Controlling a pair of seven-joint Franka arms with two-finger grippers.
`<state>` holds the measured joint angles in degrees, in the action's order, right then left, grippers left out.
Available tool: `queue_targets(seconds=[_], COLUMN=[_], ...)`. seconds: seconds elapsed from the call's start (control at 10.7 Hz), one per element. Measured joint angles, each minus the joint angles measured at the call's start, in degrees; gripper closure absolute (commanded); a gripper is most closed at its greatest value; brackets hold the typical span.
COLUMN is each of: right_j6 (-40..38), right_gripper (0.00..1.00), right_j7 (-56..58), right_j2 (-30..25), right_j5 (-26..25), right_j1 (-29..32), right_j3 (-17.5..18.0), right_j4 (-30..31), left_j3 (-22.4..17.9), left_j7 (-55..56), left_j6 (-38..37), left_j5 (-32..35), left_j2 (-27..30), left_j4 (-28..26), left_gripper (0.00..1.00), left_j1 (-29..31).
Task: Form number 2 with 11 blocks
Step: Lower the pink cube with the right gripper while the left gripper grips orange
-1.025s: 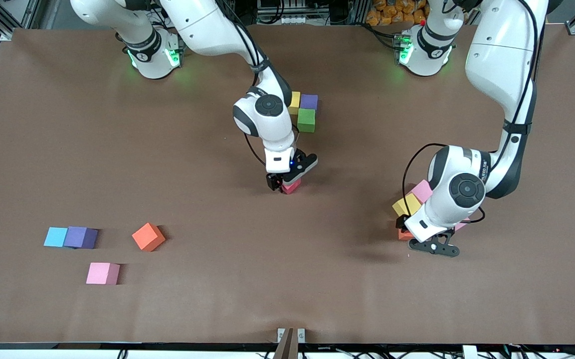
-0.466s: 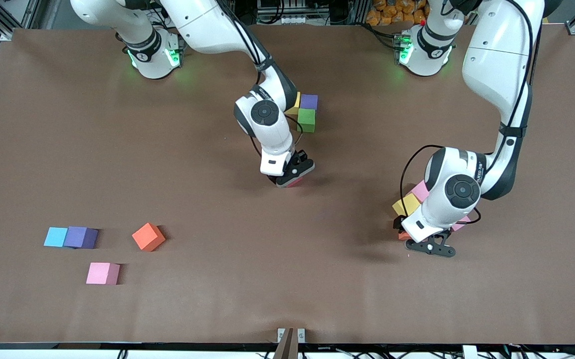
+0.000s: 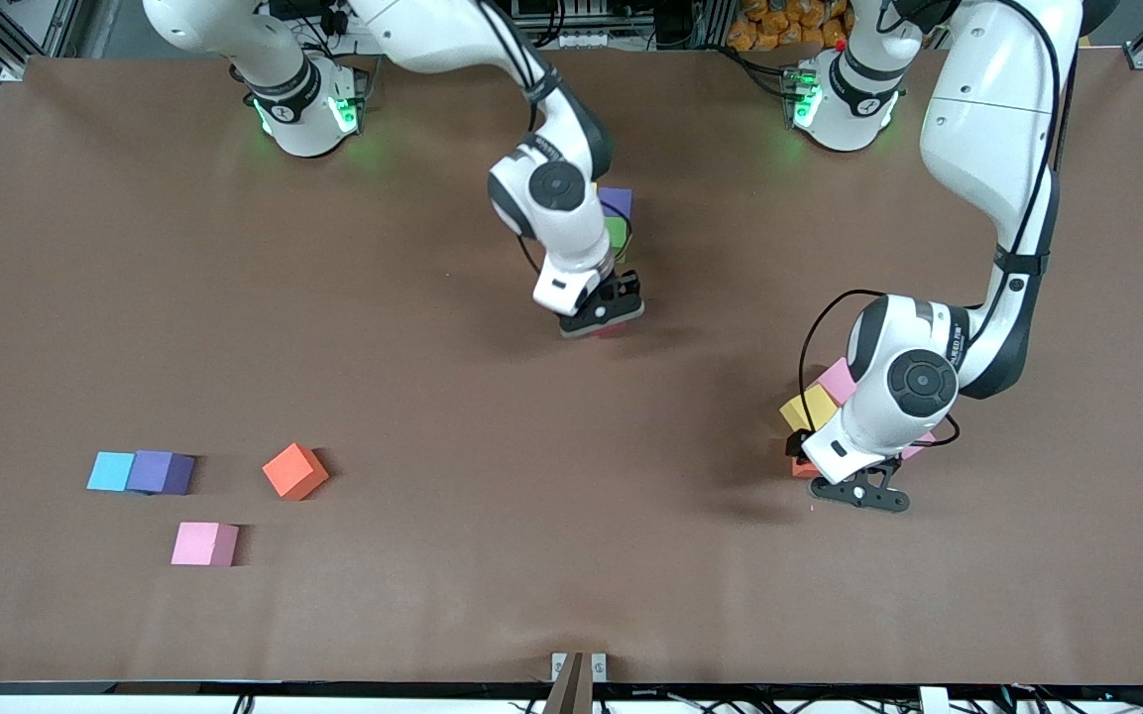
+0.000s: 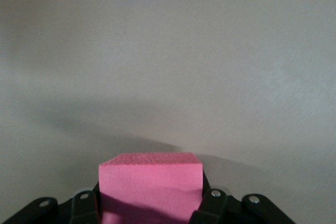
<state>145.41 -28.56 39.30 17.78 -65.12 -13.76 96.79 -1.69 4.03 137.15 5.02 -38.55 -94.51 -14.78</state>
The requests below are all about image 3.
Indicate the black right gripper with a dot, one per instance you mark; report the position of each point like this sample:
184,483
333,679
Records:
622,289

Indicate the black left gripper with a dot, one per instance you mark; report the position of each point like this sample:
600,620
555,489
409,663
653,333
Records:
799,443

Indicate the orange foam cube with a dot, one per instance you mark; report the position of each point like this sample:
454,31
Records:
804,468
291,468

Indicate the red foam cube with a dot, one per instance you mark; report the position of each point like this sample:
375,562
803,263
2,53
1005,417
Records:
611,332

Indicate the green foam cube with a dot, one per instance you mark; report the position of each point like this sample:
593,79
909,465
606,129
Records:
619,236

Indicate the purple foam cube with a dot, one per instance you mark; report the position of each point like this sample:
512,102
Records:
619,201
155,471

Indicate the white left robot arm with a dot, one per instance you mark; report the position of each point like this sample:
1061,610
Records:
921,382

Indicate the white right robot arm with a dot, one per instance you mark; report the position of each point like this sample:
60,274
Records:
556,186

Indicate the yellow foam cube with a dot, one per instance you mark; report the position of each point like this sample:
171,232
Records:
809,407

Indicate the pink foam cube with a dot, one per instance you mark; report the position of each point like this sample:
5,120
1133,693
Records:
837,382
918,448
199,543

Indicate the brown table cover sheet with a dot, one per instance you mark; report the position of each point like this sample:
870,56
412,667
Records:
571,545

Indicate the bag of orange items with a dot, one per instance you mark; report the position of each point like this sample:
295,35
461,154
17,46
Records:
789,25

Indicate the blue foam cube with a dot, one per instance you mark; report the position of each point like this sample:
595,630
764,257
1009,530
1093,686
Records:
111,471

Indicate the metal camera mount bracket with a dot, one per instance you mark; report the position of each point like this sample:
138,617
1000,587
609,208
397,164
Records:
579,684

